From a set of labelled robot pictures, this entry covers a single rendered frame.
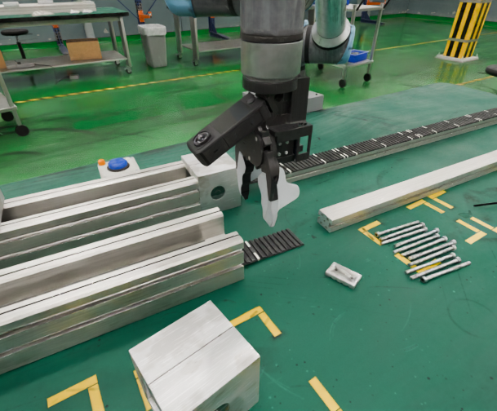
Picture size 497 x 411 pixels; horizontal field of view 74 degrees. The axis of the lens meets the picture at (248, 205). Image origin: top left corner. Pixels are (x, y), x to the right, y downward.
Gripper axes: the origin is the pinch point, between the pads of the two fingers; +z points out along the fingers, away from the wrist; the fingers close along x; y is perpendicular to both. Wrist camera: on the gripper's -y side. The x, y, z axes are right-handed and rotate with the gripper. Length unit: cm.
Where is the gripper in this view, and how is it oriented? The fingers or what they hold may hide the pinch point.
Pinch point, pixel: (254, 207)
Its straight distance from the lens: 53.0
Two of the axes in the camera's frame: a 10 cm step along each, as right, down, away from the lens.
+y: 8.9, -2.6, 3.8
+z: 0.0, 8.2, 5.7
